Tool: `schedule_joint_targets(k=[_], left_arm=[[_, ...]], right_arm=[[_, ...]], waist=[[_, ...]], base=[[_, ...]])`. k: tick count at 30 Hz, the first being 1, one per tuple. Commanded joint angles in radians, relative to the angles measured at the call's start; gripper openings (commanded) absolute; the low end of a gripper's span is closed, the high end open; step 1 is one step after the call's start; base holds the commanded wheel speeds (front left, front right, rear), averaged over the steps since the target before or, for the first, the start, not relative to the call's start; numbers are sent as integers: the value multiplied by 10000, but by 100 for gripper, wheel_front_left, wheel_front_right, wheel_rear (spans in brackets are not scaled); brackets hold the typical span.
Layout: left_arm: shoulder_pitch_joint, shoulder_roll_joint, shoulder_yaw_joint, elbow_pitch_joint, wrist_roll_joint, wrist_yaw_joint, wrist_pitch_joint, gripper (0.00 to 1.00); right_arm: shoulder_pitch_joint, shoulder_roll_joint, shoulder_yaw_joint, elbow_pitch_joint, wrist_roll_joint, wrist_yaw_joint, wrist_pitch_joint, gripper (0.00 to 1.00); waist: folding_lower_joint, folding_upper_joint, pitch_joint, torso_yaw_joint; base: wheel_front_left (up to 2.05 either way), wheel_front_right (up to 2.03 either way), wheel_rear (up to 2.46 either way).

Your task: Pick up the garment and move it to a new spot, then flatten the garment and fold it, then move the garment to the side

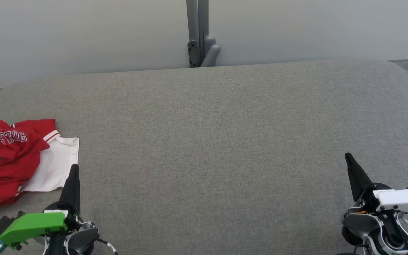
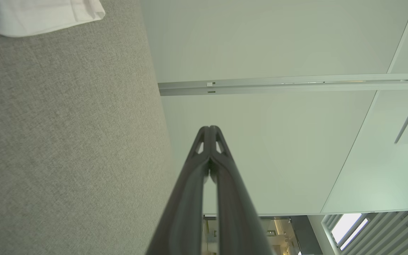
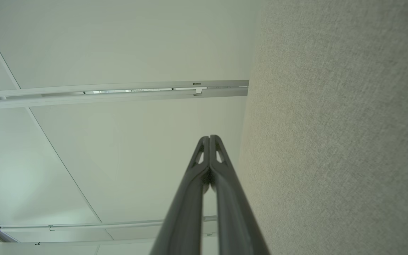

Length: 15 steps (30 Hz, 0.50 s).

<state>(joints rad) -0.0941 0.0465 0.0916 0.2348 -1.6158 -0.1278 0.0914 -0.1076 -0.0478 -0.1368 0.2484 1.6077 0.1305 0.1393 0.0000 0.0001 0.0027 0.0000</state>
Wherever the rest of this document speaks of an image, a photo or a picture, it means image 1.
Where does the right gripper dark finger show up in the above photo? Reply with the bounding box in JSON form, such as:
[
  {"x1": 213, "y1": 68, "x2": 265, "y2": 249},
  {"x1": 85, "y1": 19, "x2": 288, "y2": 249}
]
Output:
[{"x1": 345, "y1": 152, "x2": 374, "y2": 202}]

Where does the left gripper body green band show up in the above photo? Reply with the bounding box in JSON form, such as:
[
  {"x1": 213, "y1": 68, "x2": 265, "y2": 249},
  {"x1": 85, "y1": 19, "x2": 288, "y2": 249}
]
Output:
[{"x1": 0, "y1": 200, "x2": 82, "y2": 248}]

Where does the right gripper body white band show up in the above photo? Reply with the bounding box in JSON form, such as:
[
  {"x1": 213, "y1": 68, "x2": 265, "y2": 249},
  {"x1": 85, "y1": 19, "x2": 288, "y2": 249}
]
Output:
[{"x1": 356, "y1": 182, "x2": 408, "y2": 216}]

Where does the red jersey with white sleeves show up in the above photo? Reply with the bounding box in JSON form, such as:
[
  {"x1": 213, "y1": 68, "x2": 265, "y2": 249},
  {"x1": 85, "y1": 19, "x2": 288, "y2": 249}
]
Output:
[{"x1": 0, "y1": 119, "x2": 80, "y2": 193}]

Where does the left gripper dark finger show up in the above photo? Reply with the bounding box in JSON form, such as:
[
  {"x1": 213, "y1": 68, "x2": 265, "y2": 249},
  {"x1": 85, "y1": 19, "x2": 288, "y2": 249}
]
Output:
[{"x1": 59, "y1": 164, "x2": 81, "y2": 206}]

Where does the black cable with white marks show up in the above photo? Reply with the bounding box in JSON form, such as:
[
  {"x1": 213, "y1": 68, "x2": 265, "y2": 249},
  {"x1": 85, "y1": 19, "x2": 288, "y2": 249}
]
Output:
[{"x1": 94, "y1": 238, "x2": 118, "y2": 255}]

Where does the grey fabric sofa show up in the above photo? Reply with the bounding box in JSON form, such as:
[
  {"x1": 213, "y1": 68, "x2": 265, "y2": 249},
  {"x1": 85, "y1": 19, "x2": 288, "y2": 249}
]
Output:
[{"x1": 0, "y1": 58, "x2": 408, "y2": 255}]

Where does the grey rounded post support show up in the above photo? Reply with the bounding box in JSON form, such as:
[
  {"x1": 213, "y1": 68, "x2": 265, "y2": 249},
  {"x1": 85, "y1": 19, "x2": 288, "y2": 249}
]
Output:
[{"x1": 200, "y1": 35, "x2": 221, "y2": 67}]

